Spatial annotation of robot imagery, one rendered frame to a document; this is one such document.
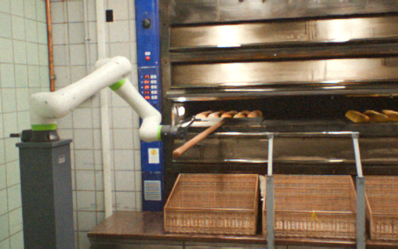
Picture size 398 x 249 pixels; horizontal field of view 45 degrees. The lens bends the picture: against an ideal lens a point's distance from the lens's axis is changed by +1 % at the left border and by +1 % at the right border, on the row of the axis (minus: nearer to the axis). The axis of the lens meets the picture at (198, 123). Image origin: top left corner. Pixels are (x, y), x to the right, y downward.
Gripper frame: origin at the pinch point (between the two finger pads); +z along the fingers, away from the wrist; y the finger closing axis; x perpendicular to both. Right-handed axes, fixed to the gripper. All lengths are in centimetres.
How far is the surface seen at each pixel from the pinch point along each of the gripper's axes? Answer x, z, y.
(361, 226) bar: 7, 84, 50
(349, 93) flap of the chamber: -38, 84, -20
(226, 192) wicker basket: -48, 5, 46
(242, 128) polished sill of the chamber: -54, 16, 3
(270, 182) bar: 6.3, 36.5, 27.2
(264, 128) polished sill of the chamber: -54, 32, 3
